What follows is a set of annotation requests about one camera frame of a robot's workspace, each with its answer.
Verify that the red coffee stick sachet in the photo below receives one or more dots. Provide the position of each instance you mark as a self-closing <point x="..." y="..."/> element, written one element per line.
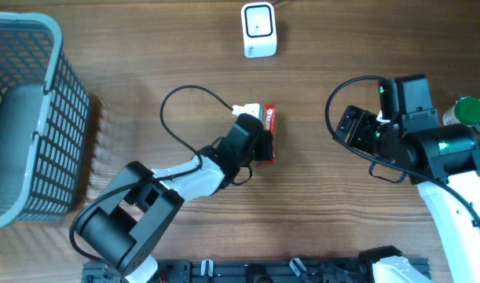
<point x="270" y="125"/>

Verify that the green lid jar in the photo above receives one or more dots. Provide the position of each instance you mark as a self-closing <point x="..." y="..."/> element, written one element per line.
<point x="465" y="111"/>

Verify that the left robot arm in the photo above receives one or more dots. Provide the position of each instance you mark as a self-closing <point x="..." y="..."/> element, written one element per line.
<point x="125" y="223"/>

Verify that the white barcode scanner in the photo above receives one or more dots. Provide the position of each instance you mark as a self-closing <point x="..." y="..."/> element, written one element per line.
<point x="259" y="30"/>

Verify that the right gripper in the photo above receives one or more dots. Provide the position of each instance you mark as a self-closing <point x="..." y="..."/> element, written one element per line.
<point x="358" y="137"/>

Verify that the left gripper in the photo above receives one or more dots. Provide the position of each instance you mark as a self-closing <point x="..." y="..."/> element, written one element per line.
<point x="267" y="144"/>

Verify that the grey plastic mesh basket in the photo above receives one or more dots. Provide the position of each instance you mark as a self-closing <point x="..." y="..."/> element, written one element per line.
<point x="44" y="115"/>

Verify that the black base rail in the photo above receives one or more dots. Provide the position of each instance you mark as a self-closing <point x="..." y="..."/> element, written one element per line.
<point x="325" y="270"/>

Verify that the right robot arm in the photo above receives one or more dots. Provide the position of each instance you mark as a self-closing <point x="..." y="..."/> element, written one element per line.
<point x="443" y="162"/>

